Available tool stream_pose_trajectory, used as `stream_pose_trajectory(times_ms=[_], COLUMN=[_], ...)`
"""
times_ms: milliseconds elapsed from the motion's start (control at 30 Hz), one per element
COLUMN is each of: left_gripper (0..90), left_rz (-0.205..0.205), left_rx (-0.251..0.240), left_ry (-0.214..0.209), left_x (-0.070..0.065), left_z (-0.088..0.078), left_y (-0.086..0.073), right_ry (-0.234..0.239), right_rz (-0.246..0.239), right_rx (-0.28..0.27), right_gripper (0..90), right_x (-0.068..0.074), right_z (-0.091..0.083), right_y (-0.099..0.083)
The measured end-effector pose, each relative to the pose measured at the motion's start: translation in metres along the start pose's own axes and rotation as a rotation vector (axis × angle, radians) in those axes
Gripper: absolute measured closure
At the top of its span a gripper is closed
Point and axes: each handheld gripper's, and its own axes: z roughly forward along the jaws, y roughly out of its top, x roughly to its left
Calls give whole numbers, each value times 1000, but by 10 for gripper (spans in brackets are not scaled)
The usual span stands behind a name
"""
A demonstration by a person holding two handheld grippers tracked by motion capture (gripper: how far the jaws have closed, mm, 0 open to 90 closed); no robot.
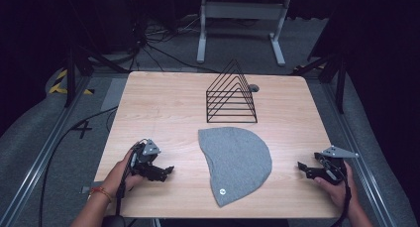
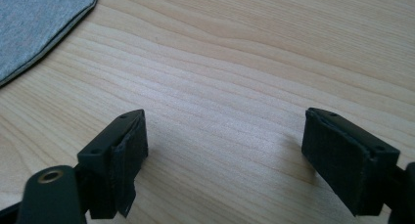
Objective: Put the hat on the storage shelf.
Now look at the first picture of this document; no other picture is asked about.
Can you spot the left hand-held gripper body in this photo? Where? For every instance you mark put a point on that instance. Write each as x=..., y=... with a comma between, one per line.
x=146, y=156

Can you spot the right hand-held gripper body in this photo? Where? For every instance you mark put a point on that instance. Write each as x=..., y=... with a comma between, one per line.
x=333, y=167

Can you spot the grey beanie hat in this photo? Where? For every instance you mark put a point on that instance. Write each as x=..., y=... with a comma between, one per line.
x=236, y=161

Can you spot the person's right hand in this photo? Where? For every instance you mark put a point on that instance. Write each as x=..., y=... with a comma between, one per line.
x=340, y=194

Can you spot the person's left hand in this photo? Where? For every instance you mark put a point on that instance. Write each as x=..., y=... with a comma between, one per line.
x=116, y=177

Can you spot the grey table grommet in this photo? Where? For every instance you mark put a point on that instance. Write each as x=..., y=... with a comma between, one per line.
x=254, y=88

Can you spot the black tripod stand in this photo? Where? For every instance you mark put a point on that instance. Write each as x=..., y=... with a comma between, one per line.
x=332, y=71
x=77, y=65

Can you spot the yellow black floor tape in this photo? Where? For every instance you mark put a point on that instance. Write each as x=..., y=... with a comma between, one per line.
x=59, y=85

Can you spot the aluminium floor rail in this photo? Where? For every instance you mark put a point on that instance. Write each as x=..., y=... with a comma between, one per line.
x=360, y=147
x=39, y=157

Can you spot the white table frame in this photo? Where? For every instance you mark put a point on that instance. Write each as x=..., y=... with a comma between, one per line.
x=242, y=10

